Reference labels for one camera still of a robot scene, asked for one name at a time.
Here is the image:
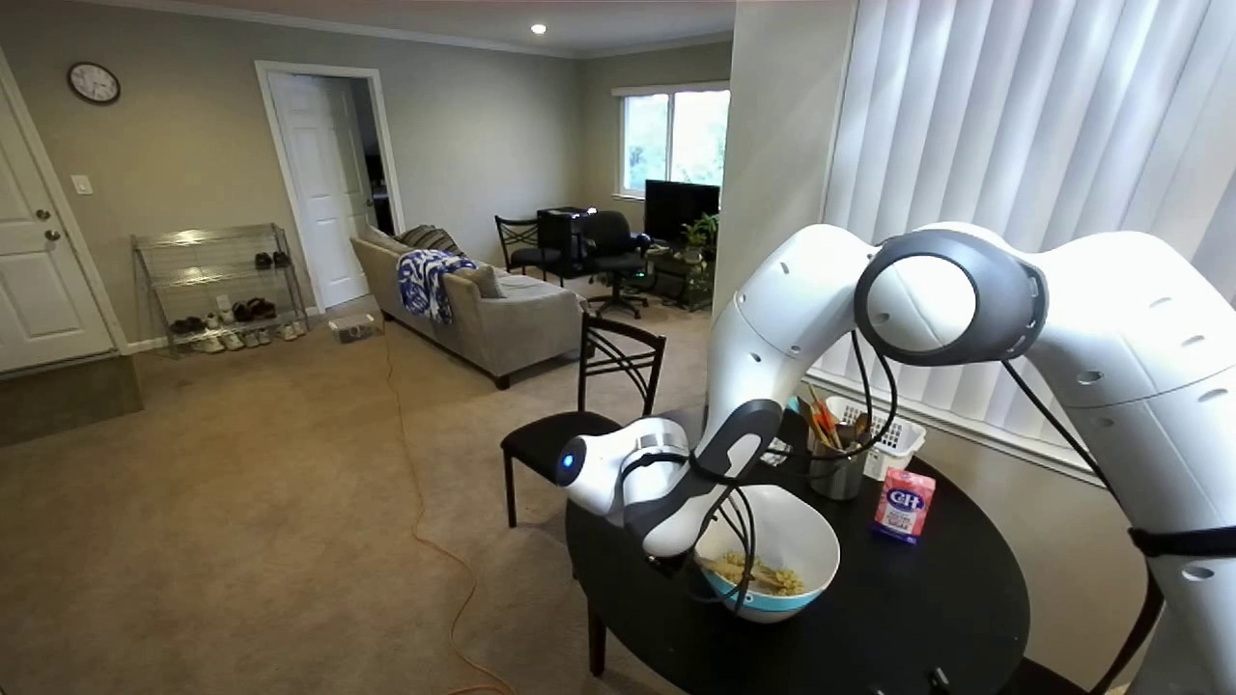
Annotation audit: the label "white bowl with blue band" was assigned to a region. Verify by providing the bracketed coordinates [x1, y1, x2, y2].
[697, 481, 841, 624]

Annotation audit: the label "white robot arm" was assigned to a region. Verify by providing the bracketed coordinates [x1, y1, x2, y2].
[551, 225, 1236, 695]

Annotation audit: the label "black office chair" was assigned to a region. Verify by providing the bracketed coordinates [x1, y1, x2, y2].
[580, 209, 648, 317]

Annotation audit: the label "black metal chair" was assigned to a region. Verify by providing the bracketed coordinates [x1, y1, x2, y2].
[504, 317, 663, 526]

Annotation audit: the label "beige sofa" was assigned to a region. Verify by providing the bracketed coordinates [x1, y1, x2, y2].
[352, 226, 582, 384]

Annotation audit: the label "black television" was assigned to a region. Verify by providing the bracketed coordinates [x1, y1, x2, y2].
[645, 178, 719, 241]

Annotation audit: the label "blue white throw blanket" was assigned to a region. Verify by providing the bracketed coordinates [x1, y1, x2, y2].
[397, 246, 473, 319]

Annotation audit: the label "yellow noodles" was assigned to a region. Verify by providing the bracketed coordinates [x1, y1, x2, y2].
[709, 555, 802, 593]

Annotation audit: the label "steel utensil holder cup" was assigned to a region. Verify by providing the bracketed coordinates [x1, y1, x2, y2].
[806, 437, 866, 500]

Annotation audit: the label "white plastic basket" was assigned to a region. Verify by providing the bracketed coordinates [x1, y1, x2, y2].
[866, 409, 927, 481]

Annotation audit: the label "pink sugar carton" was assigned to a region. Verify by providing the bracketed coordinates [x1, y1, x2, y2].
[872, 470, 936, 544]

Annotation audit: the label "glass shoe shelf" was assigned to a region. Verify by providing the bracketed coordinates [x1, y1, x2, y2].
[133, 225, 304, 353]

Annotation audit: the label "round black table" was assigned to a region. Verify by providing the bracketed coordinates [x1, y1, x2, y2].
[564, 411, 1030, 695]

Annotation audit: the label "white vertical blinds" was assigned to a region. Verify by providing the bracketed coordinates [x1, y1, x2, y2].
[806, 0, 1236, 477]

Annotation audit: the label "white front door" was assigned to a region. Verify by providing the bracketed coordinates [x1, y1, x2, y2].
[0, 64, 114, 370]

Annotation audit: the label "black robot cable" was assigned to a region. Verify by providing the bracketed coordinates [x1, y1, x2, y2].
[611, 328, 905, 615]

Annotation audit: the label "round wall clock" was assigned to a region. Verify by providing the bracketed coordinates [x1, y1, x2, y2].
[67, 61, 124, 107]

